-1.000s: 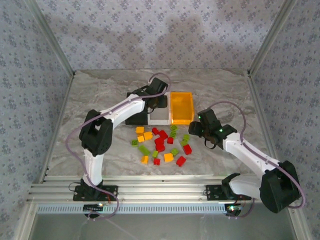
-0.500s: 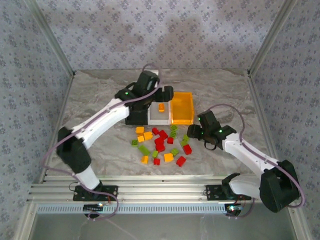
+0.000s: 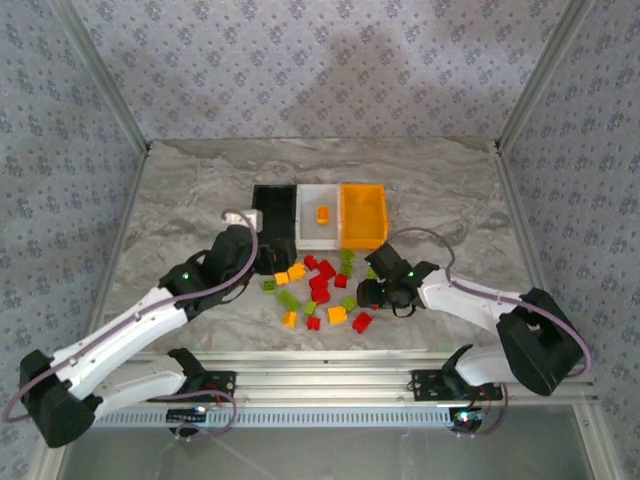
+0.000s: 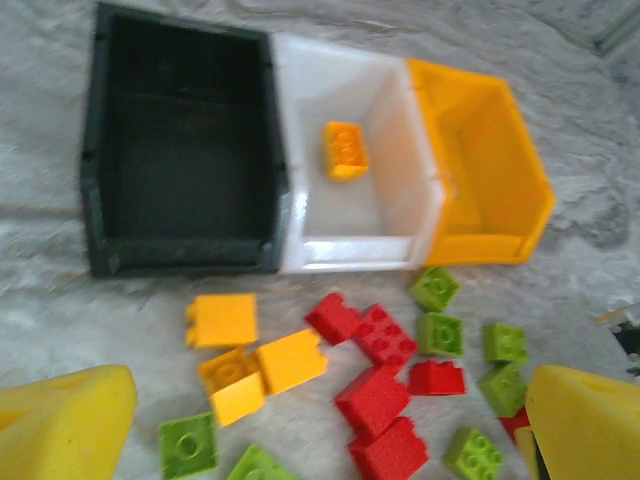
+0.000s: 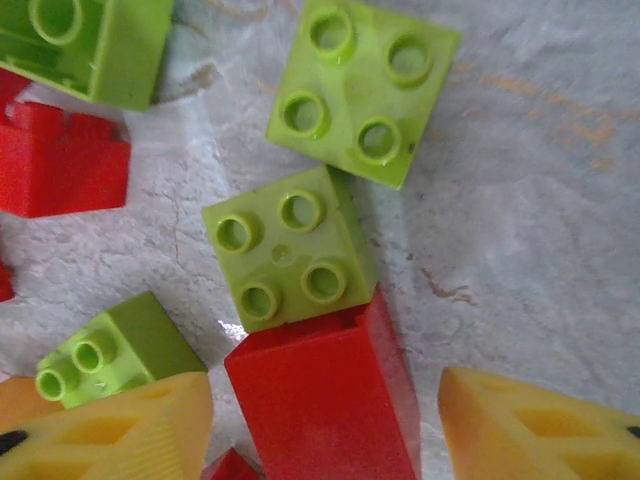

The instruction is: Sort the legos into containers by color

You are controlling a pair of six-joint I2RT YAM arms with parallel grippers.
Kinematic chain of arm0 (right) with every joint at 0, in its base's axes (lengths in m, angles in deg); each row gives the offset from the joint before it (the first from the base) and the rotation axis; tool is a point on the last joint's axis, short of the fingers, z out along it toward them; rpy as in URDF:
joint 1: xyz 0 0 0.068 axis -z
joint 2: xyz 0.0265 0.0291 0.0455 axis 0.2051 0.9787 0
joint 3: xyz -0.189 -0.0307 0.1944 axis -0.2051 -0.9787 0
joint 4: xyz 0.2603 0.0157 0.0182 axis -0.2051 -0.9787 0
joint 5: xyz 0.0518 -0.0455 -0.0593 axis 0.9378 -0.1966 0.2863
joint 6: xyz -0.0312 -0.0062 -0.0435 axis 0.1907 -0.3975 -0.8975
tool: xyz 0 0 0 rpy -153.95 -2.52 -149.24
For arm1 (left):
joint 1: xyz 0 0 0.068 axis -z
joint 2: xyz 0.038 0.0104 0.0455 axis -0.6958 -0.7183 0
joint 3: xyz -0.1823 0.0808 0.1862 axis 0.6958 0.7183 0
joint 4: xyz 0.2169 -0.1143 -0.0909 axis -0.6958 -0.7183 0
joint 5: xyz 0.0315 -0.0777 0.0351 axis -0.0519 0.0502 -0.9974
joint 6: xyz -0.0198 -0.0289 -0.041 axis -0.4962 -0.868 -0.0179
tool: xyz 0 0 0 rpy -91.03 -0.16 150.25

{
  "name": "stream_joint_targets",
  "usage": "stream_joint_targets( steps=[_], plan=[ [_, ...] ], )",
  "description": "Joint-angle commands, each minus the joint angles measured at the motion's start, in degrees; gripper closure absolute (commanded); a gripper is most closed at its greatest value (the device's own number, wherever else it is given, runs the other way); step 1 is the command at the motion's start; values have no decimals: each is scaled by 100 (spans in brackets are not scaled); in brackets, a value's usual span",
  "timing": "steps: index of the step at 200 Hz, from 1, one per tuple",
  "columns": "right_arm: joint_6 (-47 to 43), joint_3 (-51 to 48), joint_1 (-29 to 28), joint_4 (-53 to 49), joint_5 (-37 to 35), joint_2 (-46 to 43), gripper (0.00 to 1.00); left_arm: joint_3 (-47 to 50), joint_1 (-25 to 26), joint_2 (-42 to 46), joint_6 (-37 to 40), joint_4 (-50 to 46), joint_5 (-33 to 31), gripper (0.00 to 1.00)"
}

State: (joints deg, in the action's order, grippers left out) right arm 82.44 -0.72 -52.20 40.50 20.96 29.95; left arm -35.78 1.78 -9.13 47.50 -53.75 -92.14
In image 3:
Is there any white plastic bin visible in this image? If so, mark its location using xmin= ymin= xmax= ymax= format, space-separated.
xmin=295 ymin=183 xmax=345 ymax=251

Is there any black plastic bin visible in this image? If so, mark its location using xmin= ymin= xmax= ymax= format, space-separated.
xmin=251 ymin=183 xmax=300 ymax=241

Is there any orange plastic bin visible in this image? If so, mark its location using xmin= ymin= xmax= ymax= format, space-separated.
xmin=340 ymin=183 xmax=391 ymax=251

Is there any black controller board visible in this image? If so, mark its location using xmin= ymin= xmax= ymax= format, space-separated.
xmin=167 ymin=407 xmax=209 ymax=424
xmin=449 ymin=407 xmax=485 ymax=432

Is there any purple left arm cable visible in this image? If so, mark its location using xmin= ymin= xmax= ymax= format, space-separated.
xmin=2 ymin=208 xmax=261 ymax=444

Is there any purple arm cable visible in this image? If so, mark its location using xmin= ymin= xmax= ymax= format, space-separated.
xmin=2 ymin=208 xmax=261 ymax=444
xmin=383 ymin=227 xmax=595 ymax=440

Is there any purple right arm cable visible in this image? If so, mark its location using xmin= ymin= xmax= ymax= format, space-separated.
xmin=383 ymin=227 xmax=595 ymax=440

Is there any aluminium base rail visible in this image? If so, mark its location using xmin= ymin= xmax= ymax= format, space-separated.
xmin=99 ymin=349 xmax=600 ymax=407

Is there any aluminium side rail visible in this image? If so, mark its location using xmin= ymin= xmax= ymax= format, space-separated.
xmin=492 ymin=144 xmax=599 ymax=401
xmin=84 ymin=147 xmax=154 ymax=331

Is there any white slotted cable duct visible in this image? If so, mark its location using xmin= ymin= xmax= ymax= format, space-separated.
xmin=94 ymin=407 xmax=454 ymax=429

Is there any aluminium corner post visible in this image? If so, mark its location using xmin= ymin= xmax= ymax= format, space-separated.
xmin=492 ymin=0 xmax=601 ymax=154
xmin=47 ymin=0 xmax=154 ymax=154

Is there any aluminium frame leg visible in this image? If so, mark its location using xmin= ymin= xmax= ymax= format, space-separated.
xmin=572 ymin=402 xmax=626 ymax=480

